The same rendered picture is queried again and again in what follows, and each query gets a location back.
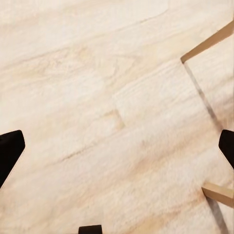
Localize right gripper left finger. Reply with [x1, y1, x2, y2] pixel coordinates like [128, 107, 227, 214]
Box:
[0, 130, 25, 188]

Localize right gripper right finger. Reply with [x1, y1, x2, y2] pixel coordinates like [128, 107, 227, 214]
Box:
[218, 130, 234, 169]

